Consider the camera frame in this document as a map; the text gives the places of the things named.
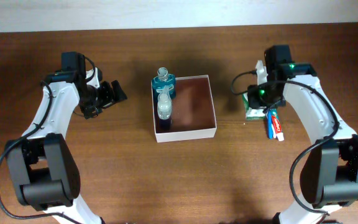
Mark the green white soap packet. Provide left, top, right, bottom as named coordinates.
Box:
left=242, top=93, right=265, bottom=121

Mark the clear spray bottle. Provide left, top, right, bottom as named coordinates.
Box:
left=157, top=86, right=172, bottom=130

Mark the teal mouthwash bottle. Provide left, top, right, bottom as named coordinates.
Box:
left=151, top=67, right=176, bottom=101

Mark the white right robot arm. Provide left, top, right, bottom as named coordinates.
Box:
left=242, top=45, right=358, bottom=224

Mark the red white toothpaste tube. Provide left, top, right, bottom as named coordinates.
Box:
left=270, top=109, right=284, bottom=141

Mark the white open cardboard box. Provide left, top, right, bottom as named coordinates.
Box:
left=152, top=75, right=217, bottom=143

